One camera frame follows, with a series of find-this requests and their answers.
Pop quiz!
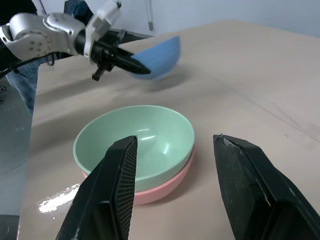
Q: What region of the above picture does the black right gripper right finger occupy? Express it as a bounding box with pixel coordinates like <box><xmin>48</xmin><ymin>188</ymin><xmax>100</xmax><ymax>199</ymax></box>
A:
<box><xmin>212</xmin><ymin>134</ymin><xmax>320</xmax><ymax>240</ymax></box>

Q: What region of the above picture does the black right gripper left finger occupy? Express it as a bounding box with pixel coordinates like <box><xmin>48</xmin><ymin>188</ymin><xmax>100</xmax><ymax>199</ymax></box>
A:
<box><xmin>55</xmin><ymin>135</ymin><xmax>139</xmax><ymax>240</ymax></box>

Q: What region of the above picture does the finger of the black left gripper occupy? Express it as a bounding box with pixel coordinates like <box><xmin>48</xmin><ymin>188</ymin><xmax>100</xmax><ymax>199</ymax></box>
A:
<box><xmin>110</xmin><ymin>48</ymin><xmax>152</xmax><ymax>76</ymax></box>

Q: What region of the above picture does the blue bowl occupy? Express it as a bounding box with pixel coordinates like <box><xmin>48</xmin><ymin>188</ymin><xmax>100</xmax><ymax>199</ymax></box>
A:
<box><xmin>128</xmin><ymin>35</ymin><xmax>182</xmax><ymax>81</ymax></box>

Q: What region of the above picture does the green bowl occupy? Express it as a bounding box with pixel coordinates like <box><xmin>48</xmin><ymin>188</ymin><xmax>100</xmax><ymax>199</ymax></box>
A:
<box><xmin>73</xmin><ymin>105</ymin><xmax>196</xmax><ymax>193</ymax></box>

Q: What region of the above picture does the pink bowl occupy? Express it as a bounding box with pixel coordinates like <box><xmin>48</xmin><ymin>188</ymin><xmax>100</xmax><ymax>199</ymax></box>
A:
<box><xmin>81</xmin><ymin>144</ymin><xmax>196</xmax><ymax>206</ymax></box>

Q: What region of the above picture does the white pole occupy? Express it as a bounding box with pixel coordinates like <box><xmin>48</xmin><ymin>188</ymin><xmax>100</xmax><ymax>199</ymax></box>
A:
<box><xmin>146</xmin><ymin>0</ymin><xmax>155</xmax><ymax>32</ymax></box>

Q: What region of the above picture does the person in blue jeans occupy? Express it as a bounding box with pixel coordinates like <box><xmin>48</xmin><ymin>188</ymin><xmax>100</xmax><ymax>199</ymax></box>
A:
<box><xmin>0</xmin><ymin>0</ymin><xmax>95</xmax><ymax>116</ymax></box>

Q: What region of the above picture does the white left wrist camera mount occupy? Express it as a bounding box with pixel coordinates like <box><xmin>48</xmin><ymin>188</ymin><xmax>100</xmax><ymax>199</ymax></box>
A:
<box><xmin>83</xmin><ymin>0</ymin><xmax>123</xmax><ymax>60</ymax></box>

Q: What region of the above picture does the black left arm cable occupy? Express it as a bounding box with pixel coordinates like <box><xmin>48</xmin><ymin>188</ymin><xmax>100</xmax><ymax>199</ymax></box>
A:
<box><xmin>0</xmin><ymin>55</ymin><xmax>55</xmax><ymax>79</ymax></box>

